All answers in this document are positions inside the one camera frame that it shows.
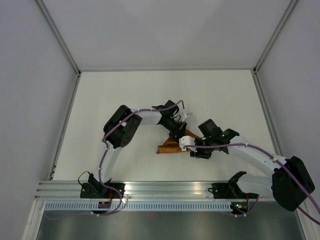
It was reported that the aluminium mounting rail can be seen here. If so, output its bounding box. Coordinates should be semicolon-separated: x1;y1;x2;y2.
34;181;307;201

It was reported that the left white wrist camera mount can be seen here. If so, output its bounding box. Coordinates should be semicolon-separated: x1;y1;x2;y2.
183;111;193;121

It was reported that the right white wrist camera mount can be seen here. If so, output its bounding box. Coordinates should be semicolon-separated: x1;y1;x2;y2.
178;135;197;153

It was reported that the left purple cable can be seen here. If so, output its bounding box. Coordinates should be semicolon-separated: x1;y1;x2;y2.
44;99;186;221

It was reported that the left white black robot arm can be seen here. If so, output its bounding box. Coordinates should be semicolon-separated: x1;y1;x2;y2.
82;100;187;198

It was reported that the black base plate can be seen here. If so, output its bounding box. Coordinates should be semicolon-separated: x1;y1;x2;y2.
80;182;125;199
207;182;258;200

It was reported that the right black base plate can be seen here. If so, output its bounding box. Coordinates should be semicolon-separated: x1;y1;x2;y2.
207;182;258;200

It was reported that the left aluminium frame post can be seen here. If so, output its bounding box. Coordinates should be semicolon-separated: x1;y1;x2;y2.
34;0;81;77

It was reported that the orange-brown cloth napkin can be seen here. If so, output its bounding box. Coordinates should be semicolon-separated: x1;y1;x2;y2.
156;129;199;154

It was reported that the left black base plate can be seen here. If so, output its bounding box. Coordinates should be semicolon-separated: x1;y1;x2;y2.
80;182;125;199

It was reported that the aluminium frame post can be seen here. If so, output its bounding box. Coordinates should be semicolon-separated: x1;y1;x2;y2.
34;0;81;77
251;0;300;75

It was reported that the right aluminium frame post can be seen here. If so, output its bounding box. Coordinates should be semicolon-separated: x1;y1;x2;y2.
251;0;300;75

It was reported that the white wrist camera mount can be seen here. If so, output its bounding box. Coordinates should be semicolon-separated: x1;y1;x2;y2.
183;111;193;121
178;135;197;153

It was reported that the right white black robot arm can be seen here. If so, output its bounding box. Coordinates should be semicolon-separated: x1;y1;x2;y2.
179;119;315;212

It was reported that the white slotted cable duct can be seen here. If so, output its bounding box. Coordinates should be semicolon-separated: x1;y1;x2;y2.
44;200;232;212

